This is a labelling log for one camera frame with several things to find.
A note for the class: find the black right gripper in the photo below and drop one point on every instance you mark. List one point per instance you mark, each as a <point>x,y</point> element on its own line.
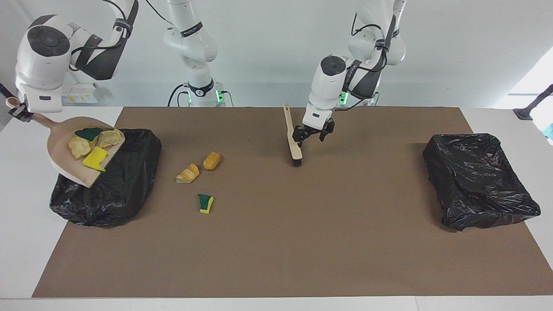
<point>26,112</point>

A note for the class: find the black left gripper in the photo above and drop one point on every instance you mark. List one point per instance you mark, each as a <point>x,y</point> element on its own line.
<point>317,128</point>

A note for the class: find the beige hand brush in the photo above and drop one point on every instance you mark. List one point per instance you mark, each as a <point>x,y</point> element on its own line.
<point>297,152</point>

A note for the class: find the beige plastic dustpan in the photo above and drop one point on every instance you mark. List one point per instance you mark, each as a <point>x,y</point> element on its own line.
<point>65,166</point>

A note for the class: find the beige toy cookie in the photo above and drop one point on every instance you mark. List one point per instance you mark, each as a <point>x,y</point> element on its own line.
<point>80,147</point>

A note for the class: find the small yellow green sponge wedge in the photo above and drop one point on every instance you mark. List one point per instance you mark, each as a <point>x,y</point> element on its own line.
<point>88,134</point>

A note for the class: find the large yellow sponge piece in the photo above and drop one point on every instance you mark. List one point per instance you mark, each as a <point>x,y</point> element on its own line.
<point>96,159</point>

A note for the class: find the pale toy pastry chunk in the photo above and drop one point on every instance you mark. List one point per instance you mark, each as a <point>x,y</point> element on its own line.
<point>110,138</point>

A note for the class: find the brown toy bread roll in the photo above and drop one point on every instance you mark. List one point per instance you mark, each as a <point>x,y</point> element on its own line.
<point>211,161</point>

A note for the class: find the green yellow sponge piece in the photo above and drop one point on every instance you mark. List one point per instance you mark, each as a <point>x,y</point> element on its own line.
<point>205,204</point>

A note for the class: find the orange striped toy croissant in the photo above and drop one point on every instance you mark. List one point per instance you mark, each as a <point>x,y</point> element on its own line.
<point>189,173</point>

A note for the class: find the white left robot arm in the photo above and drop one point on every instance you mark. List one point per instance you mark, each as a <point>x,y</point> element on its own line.
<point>324,90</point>

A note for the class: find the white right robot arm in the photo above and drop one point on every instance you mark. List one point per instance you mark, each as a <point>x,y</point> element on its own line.
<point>43,65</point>

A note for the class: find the black bag lined bin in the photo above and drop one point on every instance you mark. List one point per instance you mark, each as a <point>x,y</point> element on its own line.
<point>475,181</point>
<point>116,194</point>

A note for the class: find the brown table mat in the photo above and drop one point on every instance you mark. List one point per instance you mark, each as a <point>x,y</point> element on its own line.
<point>276,268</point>

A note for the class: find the teal object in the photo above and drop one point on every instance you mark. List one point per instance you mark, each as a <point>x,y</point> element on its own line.
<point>550,131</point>

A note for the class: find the black camera stand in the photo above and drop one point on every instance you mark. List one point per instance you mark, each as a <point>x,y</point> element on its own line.
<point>6,93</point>
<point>525,113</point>

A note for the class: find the white wall socket box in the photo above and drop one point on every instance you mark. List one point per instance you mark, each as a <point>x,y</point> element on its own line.
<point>80,93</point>

